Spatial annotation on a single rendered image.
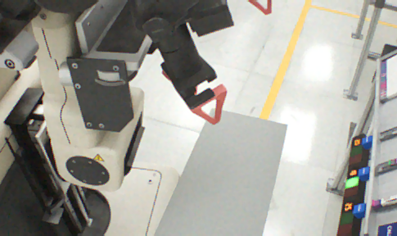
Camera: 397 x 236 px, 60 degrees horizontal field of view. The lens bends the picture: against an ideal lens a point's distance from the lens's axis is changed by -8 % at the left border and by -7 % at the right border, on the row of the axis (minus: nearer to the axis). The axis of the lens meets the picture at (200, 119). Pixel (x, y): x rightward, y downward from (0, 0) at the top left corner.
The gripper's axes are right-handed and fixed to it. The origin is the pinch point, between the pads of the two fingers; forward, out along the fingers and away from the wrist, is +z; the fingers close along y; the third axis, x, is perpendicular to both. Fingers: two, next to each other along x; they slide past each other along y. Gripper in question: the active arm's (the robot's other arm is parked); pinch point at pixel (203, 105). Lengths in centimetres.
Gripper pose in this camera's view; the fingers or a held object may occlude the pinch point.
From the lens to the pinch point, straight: 67.9
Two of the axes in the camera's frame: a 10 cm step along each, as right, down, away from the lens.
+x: -8.5, 5.1, -1.0
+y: -4.1, -5.4, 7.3
